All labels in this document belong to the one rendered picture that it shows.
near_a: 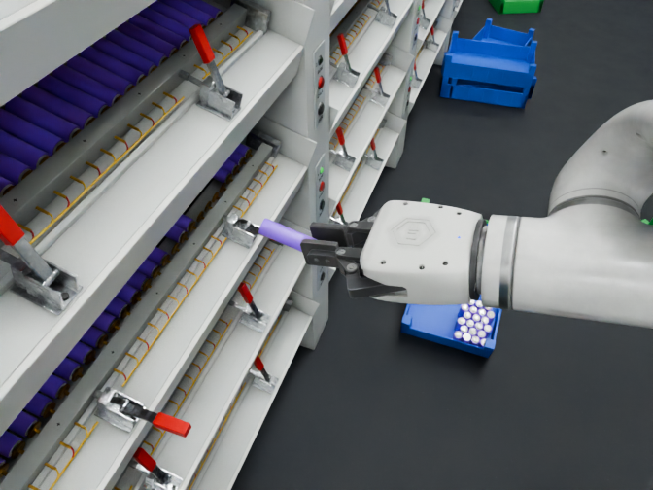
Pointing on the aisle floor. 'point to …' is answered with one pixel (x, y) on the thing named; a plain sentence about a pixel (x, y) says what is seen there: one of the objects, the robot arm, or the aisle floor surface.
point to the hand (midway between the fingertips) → (326, 245)
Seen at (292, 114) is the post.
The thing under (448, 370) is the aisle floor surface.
